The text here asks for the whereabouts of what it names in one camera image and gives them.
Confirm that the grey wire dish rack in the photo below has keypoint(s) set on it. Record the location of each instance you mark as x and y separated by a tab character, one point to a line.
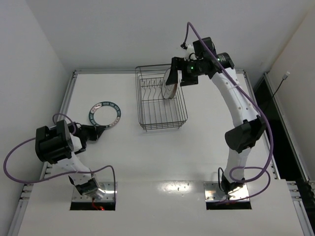
155	112

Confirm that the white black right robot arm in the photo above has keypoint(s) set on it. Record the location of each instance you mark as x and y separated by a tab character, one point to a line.
248	124

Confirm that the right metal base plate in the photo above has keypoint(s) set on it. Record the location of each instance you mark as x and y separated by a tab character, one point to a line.
213	193

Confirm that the white plate with black rings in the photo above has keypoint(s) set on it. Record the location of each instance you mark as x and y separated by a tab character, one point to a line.
165	89

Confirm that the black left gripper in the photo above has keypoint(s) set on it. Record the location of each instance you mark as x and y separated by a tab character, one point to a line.
89	132

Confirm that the orange patterned white plate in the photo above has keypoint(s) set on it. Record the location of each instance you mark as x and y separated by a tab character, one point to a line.
173	91

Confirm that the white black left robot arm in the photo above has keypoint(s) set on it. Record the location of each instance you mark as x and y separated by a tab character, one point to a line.
59	145

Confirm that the metal base plate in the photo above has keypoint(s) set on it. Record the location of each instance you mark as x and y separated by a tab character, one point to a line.
213	193
104	194

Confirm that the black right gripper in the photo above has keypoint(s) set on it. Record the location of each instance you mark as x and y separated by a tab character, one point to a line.
178	70

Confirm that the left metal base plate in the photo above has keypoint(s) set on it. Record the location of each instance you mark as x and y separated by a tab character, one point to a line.
104	194

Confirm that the aluminium table frame rail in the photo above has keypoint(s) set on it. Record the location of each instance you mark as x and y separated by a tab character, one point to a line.
160	173

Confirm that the green rimmed white plate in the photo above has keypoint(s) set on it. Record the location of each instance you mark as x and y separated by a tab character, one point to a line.
105	113

